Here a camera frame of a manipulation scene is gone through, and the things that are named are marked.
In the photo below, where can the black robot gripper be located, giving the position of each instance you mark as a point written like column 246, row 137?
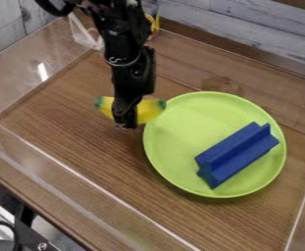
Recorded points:
column 132, row 78

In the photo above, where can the yellow toy banana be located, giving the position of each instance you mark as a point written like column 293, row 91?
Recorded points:
column 148, row 108

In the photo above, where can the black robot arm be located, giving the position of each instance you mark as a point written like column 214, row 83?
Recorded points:
column 124, row 29

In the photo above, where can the green round plate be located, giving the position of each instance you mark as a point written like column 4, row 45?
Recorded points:
column 197, row 120

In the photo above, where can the yellow labelled tin can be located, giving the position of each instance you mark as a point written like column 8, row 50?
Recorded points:
column 154, row 20

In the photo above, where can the blue T-shaped block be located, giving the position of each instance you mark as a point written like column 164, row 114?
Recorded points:
column 223, row 160

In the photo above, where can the black metal table leg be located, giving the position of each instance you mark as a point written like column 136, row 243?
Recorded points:
column 31, row 240

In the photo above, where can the clear acrylic corner bracket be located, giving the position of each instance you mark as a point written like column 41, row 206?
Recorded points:
column 84, row 36

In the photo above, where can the clear acrylic tray wall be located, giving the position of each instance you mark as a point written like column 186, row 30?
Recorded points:
column 103, row 222

